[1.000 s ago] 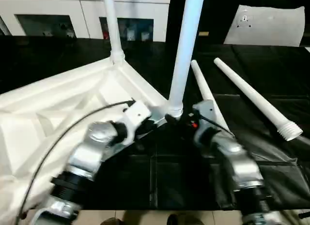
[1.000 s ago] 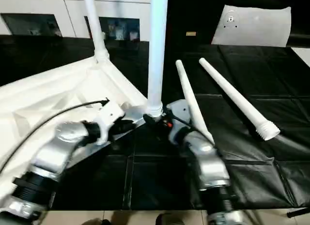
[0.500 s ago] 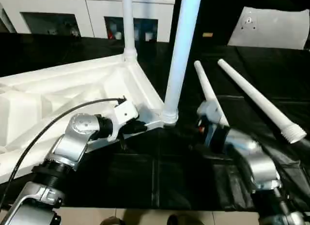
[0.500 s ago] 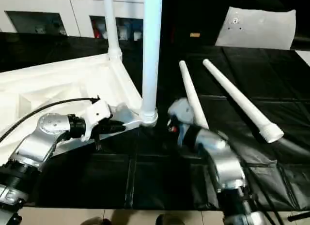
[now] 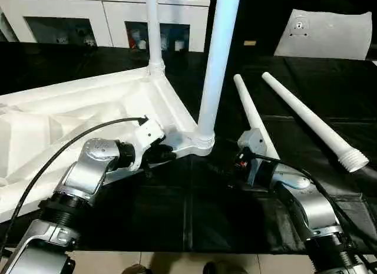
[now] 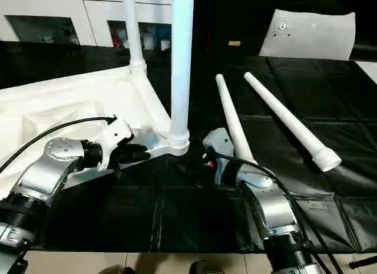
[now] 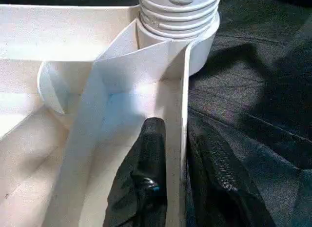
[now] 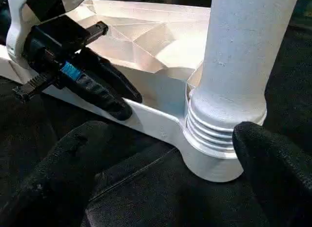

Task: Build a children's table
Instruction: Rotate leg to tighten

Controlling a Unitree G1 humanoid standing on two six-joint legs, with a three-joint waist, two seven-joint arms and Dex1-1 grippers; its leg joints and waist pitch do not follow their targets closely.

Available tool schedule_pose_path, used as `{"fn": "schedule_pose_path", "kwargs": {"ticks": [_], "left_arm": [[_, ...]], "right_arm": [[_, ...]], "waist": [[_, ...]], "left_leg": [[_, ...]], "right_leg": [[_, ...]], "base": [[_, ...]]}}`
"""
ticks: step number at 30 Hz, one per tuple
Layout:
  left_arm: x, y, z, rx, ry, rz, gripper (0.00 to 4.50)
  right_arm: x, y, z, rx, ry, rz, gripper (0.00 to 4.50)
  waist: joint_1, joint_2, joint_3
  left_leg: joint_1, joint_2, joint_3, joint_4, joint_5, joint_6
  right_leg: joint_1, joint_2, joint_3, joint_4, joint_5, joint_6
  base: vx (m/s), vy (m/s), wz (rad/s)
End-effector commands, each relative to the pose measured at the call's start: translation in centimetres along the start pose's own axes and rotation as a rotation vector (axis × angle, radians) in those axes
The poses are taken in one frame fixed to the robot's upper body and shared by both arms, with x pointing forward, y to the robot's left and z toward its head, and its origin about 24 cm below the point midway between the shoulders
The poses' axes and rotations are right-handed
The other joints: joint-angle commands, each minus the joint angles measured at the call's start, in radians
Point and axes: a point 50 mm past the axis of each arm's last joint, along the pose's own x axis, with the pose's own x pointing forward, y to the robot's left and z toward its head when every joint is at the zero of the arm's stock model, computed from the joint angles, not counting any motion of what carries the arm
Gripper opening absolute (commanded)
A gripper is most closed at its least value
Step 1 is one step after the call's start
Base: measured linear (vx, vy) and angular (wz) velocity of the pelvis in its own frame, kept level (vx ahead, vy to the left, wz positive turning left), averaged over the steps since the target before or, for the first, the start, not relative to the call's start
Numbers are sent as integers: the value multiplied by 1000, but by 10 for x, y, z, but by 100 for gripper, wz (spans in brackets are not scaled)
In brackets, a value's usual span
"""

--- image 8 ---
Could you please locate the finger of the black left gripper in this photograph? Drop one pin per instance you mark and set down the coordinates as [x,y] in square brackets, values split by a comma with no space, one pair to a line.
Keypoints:
[117,78]
[102,97]

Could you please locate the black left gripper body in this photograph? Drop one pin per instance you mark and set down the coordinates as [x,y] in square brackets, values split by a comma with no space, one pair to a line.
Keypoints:
[56,41]

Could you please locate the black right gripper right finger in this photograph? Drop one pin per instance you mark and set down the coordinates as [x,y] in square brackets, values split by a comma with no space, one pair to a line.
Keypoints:
[280,173]

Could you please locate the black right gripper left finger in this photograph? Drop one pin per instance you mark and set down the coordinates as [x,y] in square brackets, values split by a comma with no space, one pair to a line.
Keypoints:
[53,178]

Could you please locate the white plastic table top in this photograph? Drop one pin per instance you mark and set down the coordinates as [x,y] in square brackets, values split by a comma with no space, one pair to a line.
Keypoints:
[151,41]

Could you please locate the white plastic table leg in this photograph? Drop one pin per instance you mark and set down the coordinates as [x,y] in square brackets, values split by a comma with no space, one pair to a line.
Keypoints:
[243,53]

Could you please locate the black work mat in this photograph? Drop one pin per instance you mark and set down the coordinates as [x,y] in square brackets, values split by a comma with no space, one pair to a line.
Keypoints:
[151,200]

